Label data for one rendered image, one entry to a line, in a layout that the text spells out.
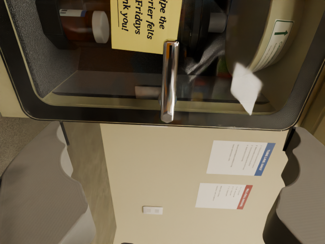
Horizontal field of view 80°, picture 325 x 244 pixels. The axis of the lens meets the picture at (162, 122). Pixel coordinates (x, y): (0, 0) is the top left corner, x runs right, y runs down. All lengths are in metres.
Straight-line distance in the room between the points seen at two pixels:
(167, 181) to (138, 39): 0.89
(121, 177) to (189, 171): 0.35
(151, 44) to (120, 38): 0.04
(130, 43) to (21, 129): 0.27
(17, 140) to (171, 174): 0.74
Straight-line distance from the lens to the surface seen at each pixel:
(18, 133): 0.43
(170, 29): 0.25
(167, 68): 0.20
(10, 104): 0.38
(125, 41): 0.25
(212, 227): 1.44
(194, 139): 0.88
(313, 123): 0.35
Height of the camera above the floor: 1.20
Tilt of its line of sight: level
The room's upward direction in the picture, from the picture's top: 93 degrees clockwise
